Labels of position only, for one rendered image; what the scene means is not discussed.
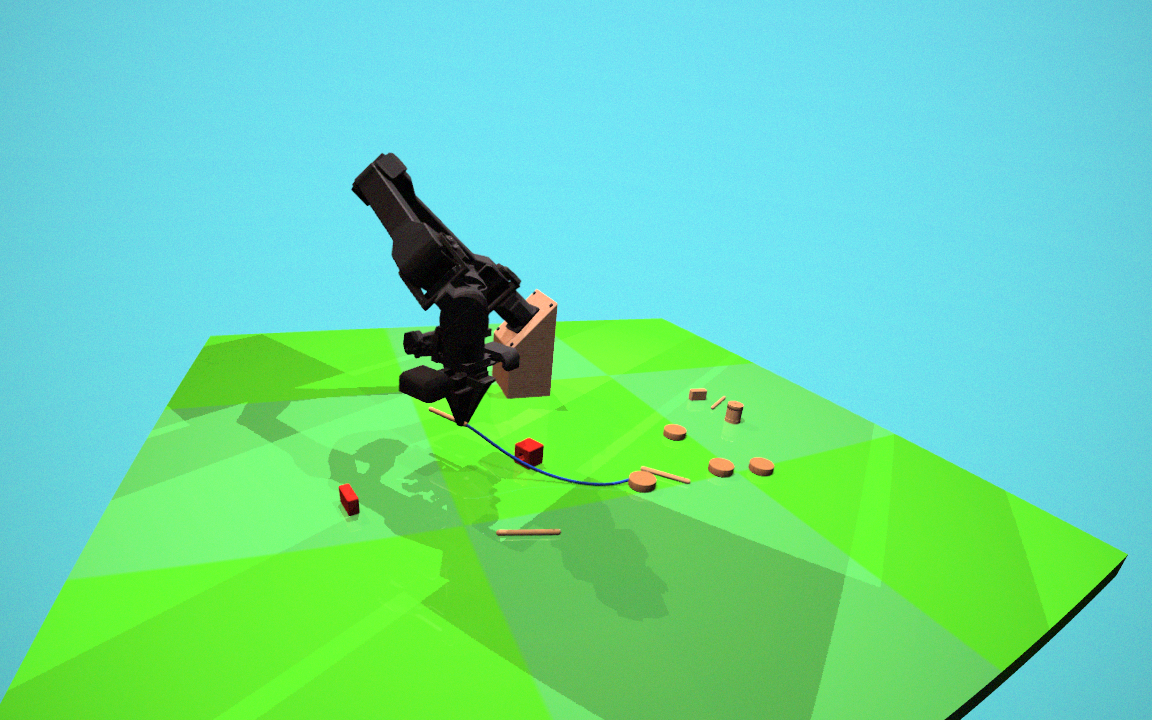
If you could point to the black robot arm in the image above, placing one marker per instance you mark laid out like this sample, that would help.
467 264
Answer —
466 287

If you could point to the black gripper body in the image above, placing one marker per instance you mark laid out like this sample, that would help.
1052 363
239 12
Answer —
459 361

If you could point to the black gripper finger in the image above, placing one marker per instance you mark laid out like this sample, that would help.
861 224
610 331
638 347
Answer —
480 389
459 403

